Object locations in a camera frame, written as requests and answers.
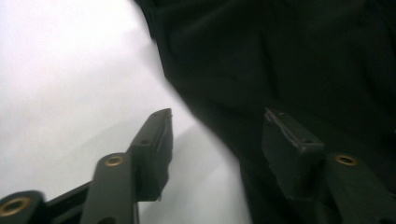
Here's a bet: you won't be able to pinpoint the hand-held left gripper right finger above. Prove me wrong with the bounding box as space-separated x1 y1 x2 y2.
261 107 396 224

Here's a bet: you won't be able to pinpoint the black pants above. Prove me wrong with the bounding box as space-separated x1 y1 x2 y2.
134 0 396 224

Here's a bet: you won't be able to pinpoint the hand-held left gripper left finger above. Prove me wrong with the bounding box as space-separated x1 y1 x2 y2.
78 107 174 224

